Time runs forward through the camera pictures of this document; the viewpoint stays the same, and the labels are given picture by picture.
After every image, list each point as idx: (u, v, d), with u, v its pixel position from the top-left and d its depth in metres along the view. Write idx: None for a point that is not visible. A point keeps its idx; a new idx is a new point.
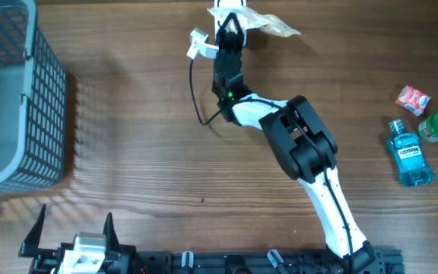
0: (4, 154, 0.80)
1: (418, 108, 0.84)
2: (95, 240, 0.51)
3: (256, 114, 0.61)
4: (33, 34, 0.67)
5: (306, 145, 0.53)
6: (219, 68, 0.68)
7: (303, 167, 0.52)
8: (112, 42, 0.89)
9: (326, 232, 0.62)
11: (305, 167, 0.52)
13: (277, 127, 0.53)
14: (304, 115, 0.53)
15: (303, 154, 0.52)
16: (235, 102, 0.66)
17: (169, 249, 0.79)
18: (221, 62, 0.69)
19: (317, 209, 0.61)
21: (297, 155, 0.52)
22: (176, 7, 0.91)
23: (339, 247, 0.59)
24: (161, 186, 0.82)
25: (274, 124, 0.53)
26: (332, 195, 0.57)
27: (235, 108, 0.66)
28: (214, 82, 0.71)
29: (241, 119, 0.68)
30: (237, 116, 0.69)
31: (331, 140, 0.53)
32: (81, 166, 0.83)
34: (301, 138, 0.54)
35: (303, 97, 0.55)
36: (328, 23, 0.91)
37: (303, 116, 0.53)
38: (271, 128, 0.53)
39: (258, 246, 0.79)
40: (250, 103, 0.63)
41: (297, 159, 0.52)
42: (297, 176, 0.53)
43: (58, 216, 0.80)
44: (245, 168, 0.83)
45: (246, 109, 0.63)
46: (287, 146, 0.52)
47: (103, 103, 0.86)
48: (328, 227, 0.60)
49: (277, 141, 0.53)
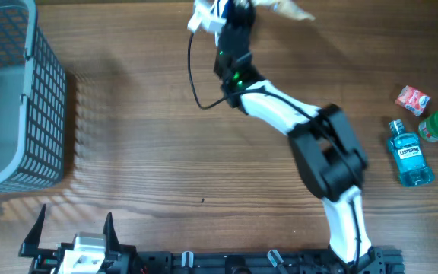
0: (4, 154, 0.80)
1: (417, 108, 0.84)
2: (96, 240, 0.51)
3: (274, 114, 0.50)
4: (33, 34, 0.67)
5: (337, 161, 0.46)
6: (223, 43, 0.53)
7: (331, 186, 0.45)
8: (112, 42, 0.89)
9: (333, 234, 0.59)
11: (333, 186, 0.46)
13: (307, 140, 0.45)
14: (338, 126, 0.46)
15: (334, 172, 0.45)
16: (245, 90, 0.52)
17: (169, 249, 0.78)
18: (226, 36, 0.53)
19: (330, 215, 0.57)
21: (328, 172, 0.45)
22: (176, 7, 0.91)
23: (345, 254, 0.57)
24: (161, 186, 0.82)
25: (305, 135, 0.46)
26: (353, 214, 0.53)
27: (242, 97, 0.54)
28: (216, 65, 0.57)
29: (250, 111, 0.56)
30: (243, 105, 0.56)
31: (362, 157, 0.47)
32: (81, 166, 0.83)
34: (330, 153, 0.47)
35: (334, 106, 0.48)
36: (328, 23, 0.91)
37: (335, 128, 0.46)
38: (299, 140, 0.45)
39: (258, 246, 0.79)
40: (265, 97, 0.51)
41: (327, 177, 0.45)
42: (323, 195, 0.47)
43: (58, 216, 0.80)
44: (245, 168, 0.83)
45: (261, 105, 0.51)
46: (318, 163, 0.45)
47: (103, 103, 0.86)
48: (336, 231, 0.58)
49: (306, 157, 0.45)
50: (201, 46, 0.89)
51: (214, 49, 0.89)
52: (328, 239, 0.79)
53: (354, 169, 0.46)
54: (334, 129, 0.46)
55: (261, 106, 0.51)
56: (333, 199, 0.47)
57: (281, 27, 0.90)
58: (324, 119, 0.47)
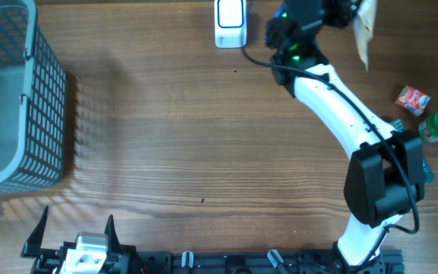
0: (4, 154, 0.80)
1: (418, 108, 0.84)
2: (96, 240, 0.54)
3: (334, 113, 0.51)
4: (33, 33, 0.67)
5: (395, 192, 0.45)
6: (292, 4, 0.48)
7: (380, 216, 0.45)
8: (112, 42, 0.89)
9: (344, 235, 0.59)
11: (382, 216, 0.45)
13: (376, 170, 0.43)
14: (411, 160, 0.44)
15: (388, 204, 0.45)
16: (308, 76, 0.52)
17: (169, 249, 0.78)
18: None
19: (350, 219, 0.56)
21: (381, 203, 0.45)
22: (176, 7, 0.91)
23: (352, 259, 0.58)
24: (161, 186, 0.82)
25: (375, 164, 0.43)
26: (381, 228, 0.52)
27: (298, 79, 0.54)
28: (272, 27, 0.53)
29: (301, 95, 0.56)
30: (294, 87, 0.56)
31: (420, 192, 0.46)
32: (81, 166, 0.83)
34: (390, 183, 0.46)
35: (414, 132, 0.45)
36: None
37: (407, 160, 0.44)
38: (369, 161, 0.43)
39: (258, 246, 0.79)
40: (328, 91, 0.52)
41: (379, 207, 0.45)
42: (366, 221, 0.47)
43: (58, 216, 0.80)
44: (245, 168, 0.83)
45: (322, 99, 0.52)
46: (377, 193, 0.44)
47: (103, 103, 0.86)
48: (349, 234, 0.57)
49: (369, 186, 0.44)
50: (200, 46, 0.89)
51: (214, 49, 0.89)
52: (328, 239, 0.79)
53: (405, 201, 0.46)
54: (405, 161, 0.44)
55: (319, 97, 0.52)
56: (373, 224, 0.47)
57: None
58: (398, 147, 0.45)
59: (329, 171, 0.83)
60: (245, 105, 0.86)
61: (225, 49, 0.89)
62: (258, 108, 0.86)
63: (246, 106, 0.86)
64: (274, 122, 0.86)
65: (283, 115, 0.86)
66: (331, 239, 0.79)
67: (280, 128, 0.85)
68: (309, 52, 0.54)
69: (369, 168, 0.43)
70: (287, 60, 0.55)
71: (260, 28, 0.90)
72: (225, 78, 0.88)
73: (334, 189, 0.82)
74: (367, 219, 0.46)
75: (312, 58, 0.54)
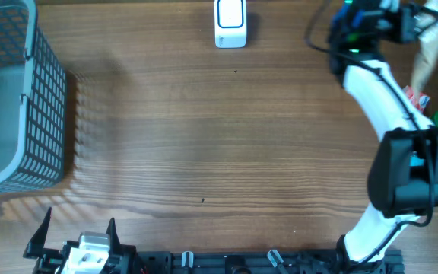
0: (4, 154, 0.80)
1: (418, 108, 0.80)
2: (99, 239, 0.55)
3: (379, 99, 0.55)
4: (33, 34, 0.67)
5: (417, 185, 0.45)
6: None
7: (397, 203, 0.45)
8: (112, 42, 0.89)
9: (355, 228, 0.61)
11: (398, 204, 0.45)
13: (404, 153, 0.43)
14: None
15: (407, 192, 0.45)
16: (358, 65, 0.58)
17: (169, 249, 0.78)
18: None
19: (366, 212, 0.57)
21: (401, 189, 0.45)
22: (176, 7, 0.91)
23: (354, 252, 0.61)
24: (161, 186, 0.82)
25: (405, 148, 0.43)
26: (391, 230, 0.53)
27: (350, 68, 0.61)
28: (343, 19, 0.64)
29: (353, 85, 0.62)
30: (346, 75, 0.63)
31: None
32: (81, 166, 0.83)
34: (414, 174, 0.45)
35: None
36: (328, 23, 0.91)
37: None
38: (399, 143, 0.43)
39: (258, 246, 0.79)
40: (377, 81, 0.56)
41: (398, 193, 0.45)
42: (383, 206, 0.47)
43: (58, 216, 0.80)
44: (245, 168, 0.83)
45: (369, 85, 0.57)
46: (400, 179, 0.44)
47: (103, 103, 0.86)
48: (358, 228, 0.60)
49: (394, 168, 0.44)
50: (200, 46, 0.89)
51: (214, 49, 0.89)
52: (328, 239, 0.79)
53: (424, 199, 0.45)
54: (436, 155, 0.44)
55: (368, 84, 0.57)
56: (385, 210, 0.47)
57: (280, 27, 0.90)
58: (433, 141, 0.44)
59: (329, 171, 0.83)
60: (245, 105, 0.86)
61: (225, 49, 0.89)
62: (258, 108, 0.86)
63: (246, 106, 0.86)
64: (274, 122, 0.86)
65: (283, 115, 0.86)
66: (331, 239, 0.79)
67: (280, 128, 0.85)
68: (367, 50, 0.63)
69: (396, 151, 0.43)
70: (346, 49, 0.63)
71: (260, 28, 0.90)
72: (225, 78, 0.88)
73: (334, 189, 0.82)
74: (383, 205, 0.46)
75: (367, 55, 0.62)
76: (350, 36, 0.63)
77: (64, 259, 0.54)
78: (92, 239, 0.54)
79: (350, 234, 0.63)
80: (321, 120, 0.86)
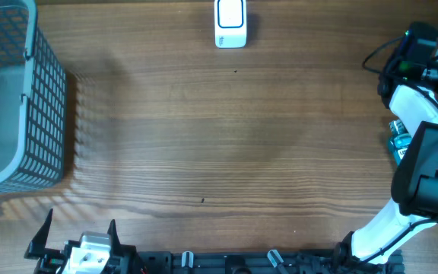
0: (4, 154, 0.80)
1: None
2: (101, 240, 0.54)
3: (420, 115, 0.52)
4: (33, 34, 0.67)
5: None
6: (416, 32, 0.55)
7: (419, 194, 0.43)
8: (112, 42, 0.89)
9: (364, 227, 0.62)
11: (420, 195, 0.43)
13: (434, 141, 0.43)
14: None
15: (432, 186, 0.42)
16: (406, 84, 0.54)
17: (169, 249, 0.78)
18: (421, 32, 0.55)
19: (381, 211, 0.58)
21: (425, 180, 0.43)
22: (176, 7, 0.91)
23: (360, 250, 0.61)
24: (161, 186, 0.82)
25: (436, 136, 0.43)
26: (401, 234, 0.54)
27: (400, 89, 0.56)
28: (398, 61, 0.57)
29: (398, 105, 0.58)
30: (396, 96, 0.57)
31: None
32: (81, 166, 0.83)
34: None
35: None
36: (328, 23, 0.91)
37: None
38: (432, 131, 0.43)
39: (258, 246, 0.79)
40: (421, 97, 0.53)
41: (421, 184, 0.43)
42: (403, 199, 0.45)
43: (58, 217, 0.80)
44: (245, 168, 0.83)
45: (414, 102, 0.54)
46: (426, 167, 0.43)
47: (103, 103, 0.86)
48: (369, 227, 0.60)
49: (422, 155, 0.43)
50: (200, 46, 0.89)
51: (214, 49, 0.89)
52: (328, 239, 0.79)
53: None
54: None
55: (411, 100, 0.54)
56: (398, 202, 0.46)
57: (280, 27, 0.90)
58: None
59: (329, 171, 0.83)
60: (245, 105, 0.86)
61: (225, 49, 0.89)
62: (258, 108, 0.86)
63: (246, 106, 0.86)
64: (274, 122, 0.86)
65: (283, 115, 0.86)
66: (331, 239, 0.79)
67: (280, 128, 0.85)
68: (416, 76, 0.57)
69: (428, 136, 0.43)
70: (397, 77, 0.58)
71: (260, 28, 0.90)
72: (225, 78, 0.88)
73: (334, 189, 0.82)
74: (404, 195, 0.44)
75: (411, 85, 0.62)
76: (404, 66, 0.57)
77: (65, 258, 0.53)
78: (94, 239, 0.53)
79: (359, 231, 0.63)
80: (321, 120, 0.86)
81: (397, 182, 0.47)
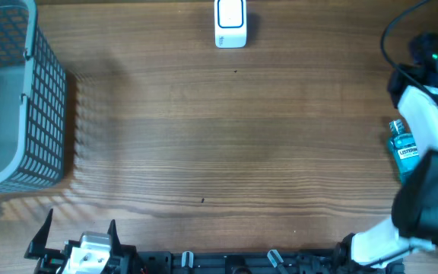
0: (4, 154, 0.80)
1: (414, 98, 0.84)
2: (102, 239, 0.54)
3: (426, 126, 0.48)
4: (33, 34, 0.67)
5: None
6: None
7: (423, 222, 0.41)
8: (112, 42, 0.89)
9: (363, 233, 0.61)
11: (425, 224, 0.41)
13: None
14: None
15: (437, 214, 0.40)
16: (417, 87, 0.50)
17: (169, 249, 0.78)
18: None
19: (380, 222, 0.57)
21: (430, 208, 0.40)
22: (176, 7, 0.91)
23: (357, 255, 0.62)
24: (161, 186, 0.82)
25: None
26: (398, 252, 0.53)
27: (411, 90, 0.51)
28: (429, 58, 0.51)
29: (404, 105, 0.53)
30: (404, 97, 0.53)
31: None
32: (81, 166, 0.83)
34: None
35: None
36: (328, 23, 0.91)
37: None
38: None
39: (258, 246, 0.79)
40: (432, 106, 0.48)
41: (426, 213, 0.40)
42: (406, 224, 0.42)
43: (58, 217, 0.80)
44: (245, 168, 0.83)
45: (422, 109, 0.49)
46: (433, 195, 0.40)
47: (103, 102, 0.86)
48: (367, 234, 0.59)
49: (430, 185, 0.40)
50: (200, 46, 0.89)
51: (214, 49, 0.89)
52: (328, 239, 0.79)
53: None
54: None
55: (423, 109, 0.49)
56: (399, 226, 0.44)
57: (280, 27, 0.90)
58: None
59: (329, 171, 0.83)
60: (245, 105, 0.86)
61: (225, 49, 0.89)
62: (258, 108, 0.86)
63: (246, 106, 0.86)
64: (274, 122, 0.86)
65: (283, 115, 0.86)
66: (331, 239, 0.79)
67: (280, 128, 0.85)
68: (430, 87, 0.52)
69: (434, 165, 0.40)
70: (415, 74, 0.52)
71: (260, 28, 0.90)
72: (225, 78, 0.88)
73: (334, 189, 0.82)
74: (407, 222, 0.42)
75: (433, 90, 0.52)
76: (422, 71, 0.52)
77: (65, 259, 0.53)
78: (95, 239, 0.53)
79: (357, 237, 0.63)
80: (321, 120, 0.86)
81: (398, 205, 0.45)
